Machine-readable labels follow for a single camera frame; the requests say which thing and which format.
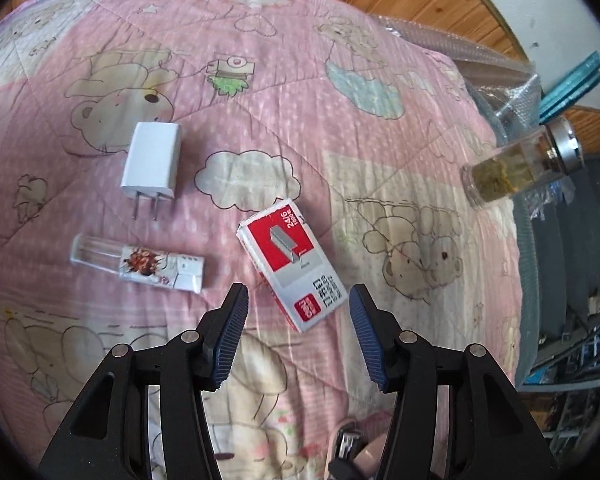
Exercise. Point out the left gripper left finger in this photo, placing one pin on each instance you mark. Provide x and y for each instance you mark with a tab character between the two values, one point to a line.
221	329

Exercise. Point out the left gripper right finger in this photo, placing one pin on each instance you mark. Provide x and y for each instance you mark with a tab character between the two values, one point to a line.
377	331

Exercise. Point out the white printed lighter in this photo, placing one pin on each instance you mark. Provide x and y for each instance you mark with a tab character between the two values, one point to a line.
139	264

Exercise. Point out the red white staples box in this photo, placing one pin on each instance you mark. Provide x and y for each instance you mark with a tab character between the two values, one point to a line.
288	256

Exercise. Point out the white power adapter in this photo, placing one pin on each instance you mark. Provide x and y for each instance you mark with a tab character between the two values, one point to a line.
151	165

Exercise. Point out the pink cartoon quilt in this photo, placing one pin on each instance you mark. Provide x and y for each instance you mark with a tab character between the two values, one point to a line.
310	100

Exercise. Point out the glass tea bottle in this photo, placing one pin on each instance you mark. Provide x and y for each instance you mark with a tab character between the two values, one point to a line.
543	156

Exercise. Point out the bubble wrap sheet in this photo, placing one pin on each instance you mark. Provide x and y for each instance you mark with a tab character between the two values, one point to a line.
506	91

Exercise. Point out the teal blue sticks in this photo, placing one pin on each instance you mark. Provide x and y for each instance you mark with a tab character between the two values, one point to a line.
573	87

